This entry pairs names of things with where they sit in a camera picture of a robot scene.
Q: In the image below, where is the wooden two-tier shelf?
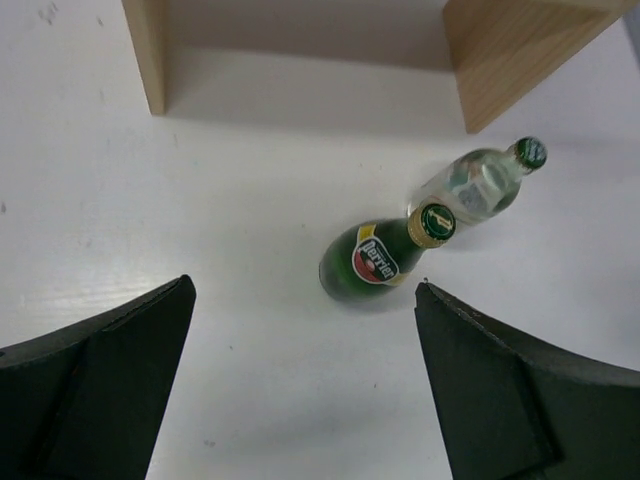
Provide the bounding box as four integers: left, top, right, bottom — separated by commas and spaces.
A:
123, 0, 633, 133

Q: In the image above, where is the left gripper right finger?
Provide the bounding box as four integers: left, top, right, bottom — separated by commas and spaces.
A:
415, 282, 639, 479

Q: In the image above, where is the clear bottle back right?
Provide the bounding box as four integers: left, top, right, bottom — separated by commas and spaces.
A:
407, 136, 548, 233

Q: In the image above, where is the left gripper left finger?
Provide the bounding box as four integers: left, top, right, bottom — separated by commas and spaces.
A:
1, 275, 196, 479

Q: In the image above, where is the green Perrier bottle left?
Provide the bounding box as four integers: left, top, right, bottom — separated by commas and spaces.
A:
319, 202, 457, 303

